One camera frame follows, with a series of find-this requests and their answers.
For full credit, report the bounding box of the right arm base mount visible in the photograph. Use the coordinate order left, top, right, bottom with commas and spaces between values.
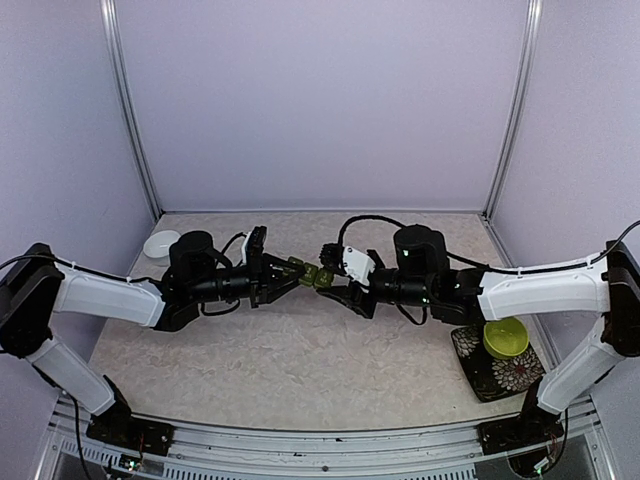
477, 417, 564, 455

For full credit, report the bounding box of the white bowl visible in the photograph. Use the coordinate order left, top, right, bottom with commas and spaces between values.
143, 230, 181, 260

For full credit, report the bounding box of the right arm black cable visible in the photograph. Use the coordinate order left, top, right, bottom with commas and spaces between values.
338, 214, 416, 251

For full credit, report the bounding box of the lime green bowl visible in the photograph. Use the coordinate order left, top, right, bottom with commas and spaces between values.
483, 317, 530, 360

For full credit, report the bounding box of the aluminium frame post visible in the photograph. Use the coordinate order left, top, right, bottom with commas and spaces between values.
100, 0, 164, 222
483, 0, 543, 223

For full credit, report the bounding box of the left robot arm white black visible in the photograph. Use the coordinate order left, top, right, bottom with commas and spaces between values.
1, 226, 305, 445

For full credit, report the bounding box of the green weekly pill organizer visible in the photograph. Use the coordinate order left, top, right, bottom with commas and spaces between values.
288, 256, 334, 289

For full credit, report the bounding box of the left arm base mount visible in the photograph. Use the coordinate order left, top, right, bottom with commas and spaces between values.
86, 416, 175, 456

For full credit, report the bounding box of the left aluminium frame post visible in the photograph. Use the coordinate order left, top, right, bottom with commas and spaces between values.
100, 0, 164, 222

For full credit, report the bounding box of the aluminium front rail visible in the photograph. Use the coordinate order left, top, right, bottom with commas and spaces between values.
37, 394, 614, 480

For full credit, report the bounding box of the right aluminium frame post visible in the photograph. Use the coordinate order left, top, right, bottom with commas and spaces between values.
483, 0, 543, 223

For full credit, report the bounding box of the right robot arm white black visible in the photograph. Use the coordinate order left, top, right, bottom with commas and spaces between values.
318, 225, 639, 444

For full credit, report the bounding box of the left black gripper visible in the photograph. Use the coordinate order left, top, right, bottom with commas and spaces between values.
190, 250, 307, 308

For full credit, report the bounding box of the black floral square plate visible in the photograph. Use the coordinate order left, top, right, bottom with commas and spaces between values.
451, 326, 545, 403

